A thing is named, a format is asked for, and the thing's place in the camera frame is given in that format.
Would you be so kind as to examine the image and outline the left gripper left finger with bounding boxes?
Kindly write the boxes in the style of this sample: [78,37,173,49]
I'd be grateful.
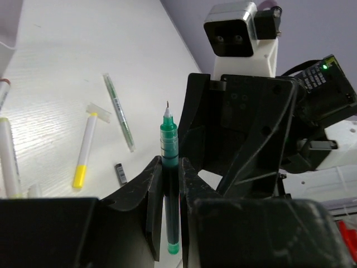
[1,156,163,267]

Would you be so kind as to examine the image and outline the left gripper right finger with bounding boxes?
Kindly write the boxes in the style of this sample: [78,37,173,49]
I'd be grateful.
[178,158,351,267]

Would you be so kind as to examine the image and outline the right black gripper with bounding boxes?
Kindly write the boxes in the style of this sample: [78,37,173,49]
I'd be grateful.
[178,73,299,197]

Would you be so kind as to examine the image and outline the green fineliner pen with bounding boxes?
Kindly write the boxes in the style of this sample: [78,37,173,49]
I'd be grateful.
[160,104,180,255]

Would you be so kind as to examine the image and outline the clear pen cap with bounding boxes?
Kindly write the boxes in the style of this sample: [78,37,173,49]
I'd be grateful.
[86,103,112,123]

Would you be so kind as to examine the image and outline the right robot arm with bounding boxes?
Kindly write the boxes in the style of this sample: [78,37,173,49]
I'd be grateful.
[178,55,356,199]

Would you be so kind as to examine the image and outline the black pen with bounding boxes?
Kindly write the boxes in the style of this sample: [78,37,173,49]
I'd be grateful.
[114,163,128,186]

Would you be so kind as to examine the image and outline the yellow capped white marker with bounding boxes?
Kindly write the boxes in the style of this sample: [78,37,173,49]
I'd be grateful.
[72,113,98,189]

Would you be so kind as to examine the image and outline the clear green gel pen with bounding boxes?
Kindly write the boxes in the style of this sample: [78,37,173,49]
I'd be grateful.
[102,73,135,152]

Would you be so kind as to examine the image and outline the white marker pen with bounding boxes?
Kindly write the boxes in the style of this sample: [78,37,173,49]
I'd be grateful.
[27,183,42,198]

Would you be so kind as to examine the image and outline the pale yellow white marker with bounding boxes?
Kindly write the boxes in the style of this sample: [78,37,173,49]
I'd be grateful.
[1,117,22,199]

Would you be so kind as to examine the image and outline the brown tipped white marker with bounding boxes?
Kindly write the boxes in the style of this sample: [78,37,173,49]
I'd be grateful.
[0,78,11,110]

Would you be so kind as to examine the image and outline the white three-compartment organizer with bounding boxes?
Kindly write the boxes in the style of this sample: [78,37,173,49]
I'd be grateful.
[0,42,16,77]

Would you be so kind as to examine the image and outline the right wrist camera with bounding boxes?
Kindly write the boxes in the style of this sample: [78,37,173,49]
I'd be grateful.
[204,1,282,80]

